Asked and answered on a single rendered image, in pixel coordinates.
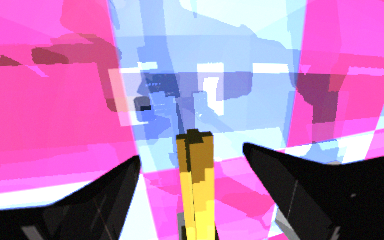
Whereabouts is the yellow octagonal bar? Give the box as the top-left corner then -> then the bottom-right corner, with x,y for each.
176,128 -> 220,240

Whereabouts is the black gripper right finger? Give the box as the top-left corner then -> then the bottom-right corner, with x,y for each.
242,142 -> 384,240

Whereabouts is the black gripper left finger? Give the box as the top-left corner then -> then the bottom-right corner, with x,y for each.
0,155 -> 142,240

